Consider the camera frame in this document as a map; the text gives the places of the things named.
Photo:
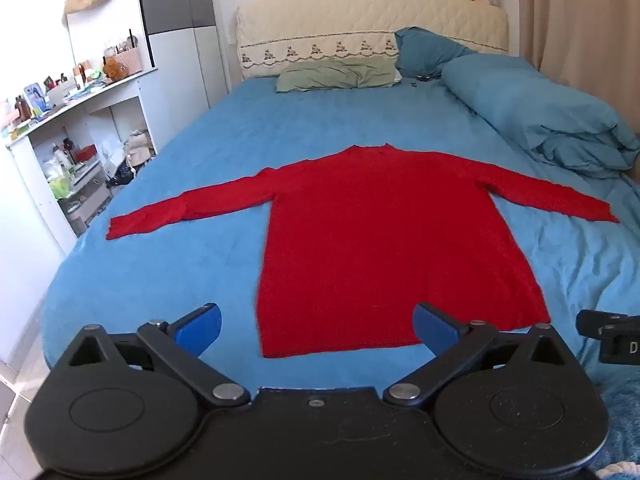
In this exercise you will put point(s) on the white and grey wardrobe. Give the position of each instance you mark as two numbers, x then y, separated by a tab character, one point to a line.
180	35

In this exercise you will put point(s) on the brown teddy bear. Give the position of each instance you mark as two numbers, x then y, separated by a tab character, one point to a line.
114	69

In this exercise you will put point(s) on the blue rolled duvet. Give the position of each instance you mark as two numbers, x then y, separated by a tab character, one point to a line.
540	105

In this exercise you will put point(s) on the beige curtain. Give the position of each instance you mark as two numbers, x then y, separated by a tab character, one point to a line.
575	20

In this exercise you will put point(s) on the blue photo frame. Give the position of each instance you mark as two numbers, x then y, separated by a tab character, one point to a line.
35	96

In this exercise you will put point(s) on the red knit sweater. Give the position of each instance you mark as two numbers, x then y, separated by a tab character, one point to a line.
380	240

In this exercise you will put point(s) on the beige quilted headboard cover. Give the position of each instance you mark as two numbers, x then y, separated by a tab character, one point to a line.
370	20

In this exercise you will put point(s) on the black bag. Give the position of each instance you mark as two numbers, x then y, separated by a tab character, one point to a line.
121	175

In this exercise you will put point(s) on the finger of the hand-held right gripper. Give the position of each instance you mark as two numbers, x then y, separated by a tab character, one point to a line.
592	321

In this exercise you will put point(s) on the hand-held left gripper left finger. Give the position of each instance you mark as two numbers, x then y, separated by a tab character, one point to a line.
200	331

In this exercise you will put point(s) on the green pillow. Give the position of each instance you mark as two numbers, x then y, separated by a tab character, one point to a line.
335	74

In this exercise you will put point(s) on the pink storage basket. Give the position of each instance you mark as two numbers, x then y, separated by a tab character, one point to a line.
130	60

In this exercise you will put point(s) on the teal pillow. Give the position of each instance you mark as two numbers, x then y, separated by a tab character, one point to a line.
425	50

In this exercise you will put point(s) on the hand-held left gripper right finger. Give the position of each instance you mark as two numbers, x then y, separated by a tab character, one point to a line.
434	331

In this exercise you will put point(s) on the brown bottle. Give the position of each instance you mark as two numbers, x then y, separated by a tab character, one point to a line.
21	107

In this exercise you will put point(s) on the white desk with shelves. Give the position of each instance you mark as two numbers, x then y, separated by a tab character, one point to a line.
125	95

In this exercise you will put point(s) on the white cloth bag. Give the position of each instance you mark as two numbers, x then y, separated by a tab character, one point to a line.
139	146

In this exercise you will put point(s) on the red box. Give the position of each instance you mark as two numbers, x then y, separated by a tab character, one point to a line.
85	154

